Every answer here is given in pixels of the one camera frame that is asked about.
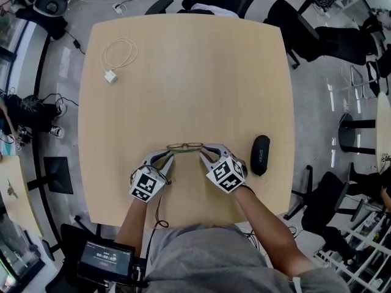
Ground black glasses case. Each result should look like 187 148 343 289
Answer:
250 134 272 177

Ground person's right forearm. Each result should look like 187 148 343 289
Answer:
233 185 315 277

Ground black screen device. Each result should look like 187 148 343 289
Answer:
76 239 148 288

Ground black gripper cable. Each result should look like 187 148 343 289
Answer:
153 178 170 230

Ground small gray tool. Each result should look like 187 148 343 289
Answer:
5 178 20 199

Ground round wooden table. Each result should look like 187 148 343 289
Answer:
338 92 391 173

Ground low white rack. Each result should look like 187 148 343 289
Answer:
314 208 391 293

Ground white charger cable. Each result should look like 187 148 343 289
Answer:
100 37 139 73

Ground person's gray shirt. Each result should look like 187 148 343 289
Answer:
143 223 351 293

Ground person's left forearm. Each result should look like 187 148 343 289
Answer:
114 194 153 251

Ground white backpack pod device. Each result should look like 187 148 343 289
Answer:
32 0 68 20

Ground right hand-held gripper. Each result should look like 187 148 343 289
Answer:
200 144 247 195

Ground black floor base plate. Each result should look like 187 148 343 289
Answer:
43 156 74 195

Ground eyeglasses with thin frame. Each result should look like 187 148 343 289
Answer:
166 142 205 153

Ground reclined black office chair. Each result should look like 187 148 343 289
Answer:
264 0 381 70

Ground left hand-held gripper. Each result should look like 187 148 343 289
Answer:
130 150 175 205

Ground small wooden desk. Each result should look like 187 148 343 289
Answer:
0 154 46 238

